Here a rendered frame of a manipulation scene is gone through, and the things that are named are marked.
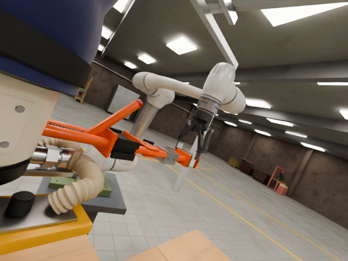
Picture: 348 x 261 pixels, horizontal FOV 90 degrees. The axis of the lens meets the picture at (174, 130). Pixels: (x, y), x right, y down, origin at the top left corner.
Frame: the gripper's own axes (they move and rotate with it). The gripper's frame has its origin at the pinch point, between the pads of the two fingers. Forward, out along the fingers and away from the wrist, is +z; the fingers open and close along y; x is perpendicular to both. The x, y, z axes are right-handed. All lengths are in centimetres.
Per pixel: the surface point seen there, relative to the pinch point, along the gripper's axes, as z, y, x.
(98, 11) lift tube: -21, 9, -53
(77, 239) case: 32.5, -2.4, -30.6
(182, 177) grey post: 93, -158, 284
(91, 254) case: 32.6, 3.8, -28.9
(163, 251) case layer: 73, -13, 48
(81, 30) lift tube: -16, 11, -54
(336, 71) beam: -245, 10, 373
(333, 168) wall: -191, 154, 1516
